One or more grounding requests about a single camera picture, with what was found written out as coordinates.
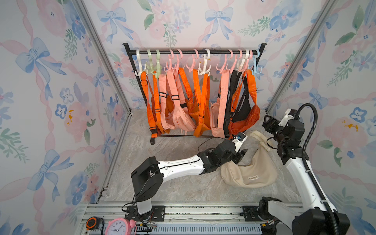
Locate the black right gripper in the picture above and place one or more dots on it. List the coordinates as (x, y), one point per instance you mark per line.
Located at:
(272, 124)

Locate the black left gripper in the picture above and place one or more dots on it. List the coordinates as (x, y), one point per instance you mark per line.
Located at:
(238, 156)

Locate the beige crossbody bag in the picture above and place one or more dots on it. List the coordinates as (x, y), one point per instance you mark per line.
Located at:
(261, 172)

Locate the black crossbody bag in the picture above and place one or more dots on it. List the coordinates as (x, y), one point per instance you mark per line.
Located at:
(233, 84)

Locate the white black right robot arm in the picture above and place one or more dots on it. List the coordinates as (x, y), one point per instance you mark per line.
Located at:
(320, 216)

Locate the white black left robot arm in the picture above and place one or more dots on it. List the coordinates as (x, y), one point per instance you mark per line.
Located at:
(148, 177)

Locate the pink crossbody bag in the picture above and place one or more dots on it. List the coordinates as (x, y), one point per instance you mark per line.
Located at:
(218, 109)

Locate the orange sling bag middle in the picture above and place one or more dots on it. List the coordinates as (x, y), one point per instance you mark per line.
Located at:
(202, 95)

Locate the light blue plastic hook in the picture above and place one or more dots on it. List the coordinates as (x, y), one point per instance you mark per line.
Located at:
(255, 69)

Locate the white plastic hook middle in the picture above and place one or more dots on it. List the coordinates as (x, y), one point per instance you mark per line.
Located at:
(205, 69)

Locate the black metal garment rack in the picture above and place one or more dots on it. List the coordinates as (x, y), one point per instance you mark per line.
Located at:
(151, 62)

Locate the pink alarm clock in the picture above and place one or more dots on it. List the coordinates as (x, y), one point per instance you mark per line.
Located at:
(121, 226)

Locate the orange black tape measure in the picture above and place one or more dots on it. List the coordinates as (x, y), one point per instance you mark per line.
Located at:
(94, 223)

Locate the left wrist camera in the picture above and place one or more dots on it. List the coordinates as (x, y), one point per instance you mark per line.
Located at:
(241, 137)

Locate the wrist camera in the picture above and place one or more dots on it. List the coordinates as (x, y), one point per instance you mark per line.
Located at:
(289, 114)
(241, 137)

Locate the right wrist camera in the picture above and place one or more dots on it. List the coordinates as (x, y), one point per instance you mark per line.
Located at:
(289, 114)

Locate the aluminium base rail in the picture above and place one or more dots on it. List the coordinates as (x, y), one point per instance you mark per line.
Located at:
(189, 218)

